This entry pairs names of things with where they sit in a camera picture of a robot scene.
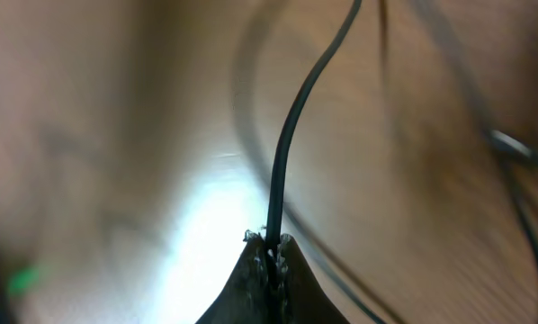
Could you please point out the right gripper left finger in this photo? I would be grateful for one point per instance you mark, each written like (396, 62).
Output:
(243, 299)

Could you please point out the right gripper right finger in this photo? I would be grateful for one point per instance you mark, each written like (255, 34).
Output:
(304, 300)

